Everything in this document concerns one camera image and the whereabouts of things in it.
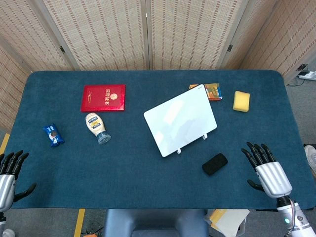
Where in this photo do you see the woven folding screen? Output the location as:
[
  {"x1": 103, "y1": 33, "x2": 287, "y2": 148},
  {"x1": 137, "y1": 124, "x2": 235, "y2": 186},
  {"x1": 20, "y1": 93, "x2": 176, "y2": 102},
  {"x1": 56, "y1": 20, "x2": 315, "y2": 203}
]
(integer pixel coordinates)
[{"x1": 0, "y1": 0, "x2": 316, "y2": 134}]

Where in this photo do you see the black whiteboard eraser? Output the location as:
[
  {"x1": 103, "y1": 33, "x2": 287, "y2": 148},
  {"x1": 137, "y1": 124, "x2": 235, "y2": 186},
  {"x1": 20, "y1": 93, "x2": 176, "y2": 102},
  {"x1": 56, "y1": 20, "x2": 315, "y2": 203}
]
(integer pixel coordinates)
[{"x1": 201, "y1": 153, "x2": 229, "y2": 176}]

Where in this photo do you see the black power cable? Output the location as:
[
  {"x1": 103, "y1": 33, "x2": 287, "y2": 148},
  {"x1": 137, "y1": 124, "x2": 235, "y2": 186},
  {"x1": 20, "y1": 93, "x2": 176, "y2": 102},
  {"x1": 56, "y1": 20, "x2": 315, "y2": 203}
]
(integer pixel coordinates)
[{"x1": 286, "y1": 78, "x2": 305, "y2": 87}]

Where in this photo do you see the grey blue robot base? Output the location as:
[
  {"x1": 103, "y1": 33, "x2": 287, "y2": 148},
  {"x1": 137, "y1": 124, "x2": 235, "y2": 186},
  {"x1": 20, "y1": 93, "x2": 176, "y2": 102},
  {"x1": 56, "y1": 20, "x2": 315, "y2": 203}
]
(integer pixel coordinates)
[{"x1": 102, "y1": 209, "x2": 209, "y2": 237}]

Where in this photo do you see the white shoe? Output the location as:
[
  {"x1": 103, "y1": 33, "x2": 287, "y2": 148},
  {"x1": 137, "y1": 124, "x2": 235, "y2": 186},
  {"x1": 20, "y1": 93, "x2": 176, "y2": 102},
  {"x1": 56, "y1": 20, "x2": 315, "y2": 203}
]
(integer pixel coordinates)
[{"x1": 304, "y1": 145, "x2": 316, "y2": 178}]

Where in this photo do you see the blue snack packet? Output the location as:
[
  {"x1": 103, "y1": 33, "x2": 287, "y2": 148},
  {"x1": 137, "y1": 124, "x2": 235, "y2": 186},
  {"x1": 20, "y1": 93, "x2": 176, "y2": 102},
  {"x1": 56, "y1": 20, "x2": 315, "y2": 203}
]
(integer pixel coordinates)
[{"x1": 42, "y1": 123, "x2": 65, "y2": 148}]

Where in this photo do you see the orange colourful packet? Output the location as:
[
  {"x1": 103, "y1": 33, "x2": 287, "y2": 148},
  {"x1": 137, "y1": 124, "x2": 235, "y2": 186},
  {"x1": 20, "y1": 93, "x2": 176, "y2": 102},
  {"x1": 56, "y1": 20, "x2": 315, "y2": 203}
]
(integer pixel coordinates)
[{"x1": 189, "y1": 83, "x2": 223, "y2": 101}]

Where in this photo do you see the white power strip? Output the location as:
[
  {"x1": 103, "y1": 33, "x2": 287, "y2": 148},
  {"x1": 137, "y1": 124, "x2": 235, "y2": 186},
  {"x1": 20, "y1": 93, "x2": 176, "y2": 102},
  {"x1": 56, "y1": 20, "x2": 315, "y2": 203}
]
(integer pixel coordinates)
[{"x1": 298, "y1": 71, "x2": 316, "y2": 80}]

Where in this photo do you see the red certificate book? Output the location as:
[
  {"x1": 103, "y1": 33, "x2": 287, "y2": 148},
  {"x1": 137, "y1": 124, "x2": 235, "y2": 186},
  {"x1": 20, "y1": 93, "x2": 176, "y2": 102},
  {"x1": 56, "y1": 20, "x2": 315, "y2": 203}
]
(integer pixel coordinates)
[{"x1": 80, "y1": 84, "x2": 126, "y2": 113}]

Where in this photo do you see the small white whiteboard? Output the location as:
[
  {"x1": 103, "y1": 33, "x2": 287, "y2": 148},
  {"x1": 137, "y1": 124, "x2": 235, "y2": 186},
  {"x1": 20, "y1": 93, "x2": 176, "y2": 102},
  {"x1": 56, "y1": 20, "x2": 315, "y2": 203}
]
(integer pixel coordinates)
[{"x1": 143, "y1": 83, "x2": 218, "y2": 158}]

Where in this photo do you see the mayonnaise squeeze bottle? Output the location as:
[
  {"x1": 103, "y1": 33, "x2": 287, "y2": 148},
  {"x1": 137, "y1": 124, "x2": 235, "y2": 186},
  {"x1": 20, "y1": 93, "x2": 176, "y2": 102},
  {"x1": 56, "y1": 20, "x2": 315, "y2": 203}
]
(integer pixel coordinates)
[{"x1": 85, "y1": 112, "x2": 112, "y2": 145}]

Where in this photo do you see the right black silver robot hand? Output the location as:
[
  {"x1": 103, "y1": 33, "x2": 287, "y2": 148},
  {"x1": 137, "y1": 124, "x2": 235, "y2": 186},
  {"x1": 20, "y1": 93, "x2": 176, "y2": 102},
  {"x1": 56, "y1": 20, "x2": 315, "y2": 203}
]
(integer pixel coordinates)
[{"x1": 241, "y1": 142, "x2": 293, "y2": 199}]

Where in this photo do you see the yellow white paper stack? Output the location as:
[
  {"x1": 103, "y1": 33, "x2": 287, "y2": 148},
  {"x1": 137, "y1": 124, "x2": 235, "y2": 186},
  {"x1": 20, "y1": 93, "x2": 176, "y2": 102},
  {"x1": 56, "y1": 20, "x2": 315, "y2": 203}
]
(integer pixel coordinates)
[{"x1": 204, "y1": 209, "x2": 250, "y2": 237}]

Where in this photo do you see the yellow sponge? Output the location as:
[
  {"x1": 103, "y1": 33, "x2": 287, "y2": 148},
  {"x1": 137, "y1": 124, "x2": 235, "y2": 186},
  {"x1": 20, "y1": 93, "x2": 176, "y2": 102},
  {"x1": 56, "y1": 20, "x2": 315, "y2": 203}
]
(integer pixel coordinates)
[{"x1": 233, "y1": 90, "x2": 250, "y2": 113}]

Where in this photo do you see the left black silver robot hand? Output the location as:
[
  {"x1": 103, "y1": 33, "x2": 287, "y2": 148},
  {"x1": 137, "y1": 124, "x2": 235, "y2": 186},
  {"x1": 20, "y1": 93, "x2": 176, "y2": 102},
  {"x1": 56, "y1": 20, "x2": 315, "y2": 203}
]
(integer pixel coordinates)
[{"x1": 0, "y1": 150, "x2": 37, "y2": 213}]

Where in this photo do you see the blue table cloth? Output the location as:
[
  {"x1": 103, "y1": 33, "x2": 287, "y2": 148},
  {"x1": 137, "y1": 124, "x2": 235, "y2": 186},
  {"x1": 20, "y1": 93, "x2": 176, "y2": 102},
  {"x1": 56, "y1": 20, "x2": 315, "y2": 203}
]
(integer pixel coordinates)
[{"x1": 3, "y1": 70, "x2": 316, "y2": 211}]

